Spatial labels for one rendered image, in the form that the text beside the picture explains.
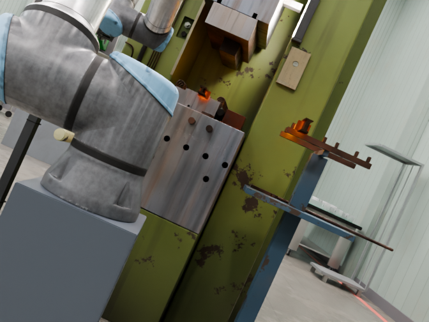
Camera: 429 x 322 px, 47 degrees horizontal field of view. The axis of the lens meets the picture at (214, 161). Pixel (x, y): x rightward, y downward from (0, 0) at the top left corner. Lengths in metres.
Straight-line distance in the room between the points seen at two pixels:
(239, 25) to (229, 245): 0.93
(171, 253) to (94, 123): 1.20
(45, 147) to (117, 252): 4.63
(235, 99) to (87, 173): 1.73
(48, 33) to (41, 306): 0.46
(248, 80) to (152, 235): 0.98
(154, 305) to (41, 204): 1.26
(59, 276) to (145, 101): 0.33
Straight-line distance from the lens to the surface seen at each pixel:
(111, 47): 2.03
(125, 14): 1.64
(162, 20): 1.56
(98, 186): 0.87
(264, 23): 2.13
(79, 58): 0.91
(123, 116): 0.88
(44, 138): 5.46
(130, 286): 2.08
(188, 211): 1.99
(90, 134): 0.89
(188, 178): 1.99
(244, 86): 2.55
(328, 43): 2.27
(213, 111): 2.05
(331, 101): 2.68
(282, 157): 2.18
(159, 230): 2.02
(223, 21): 2.13
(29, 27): 0.93
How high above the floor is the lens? 0.77
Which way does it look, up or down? level
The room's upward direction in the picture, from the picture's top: 24 degrees clockwise
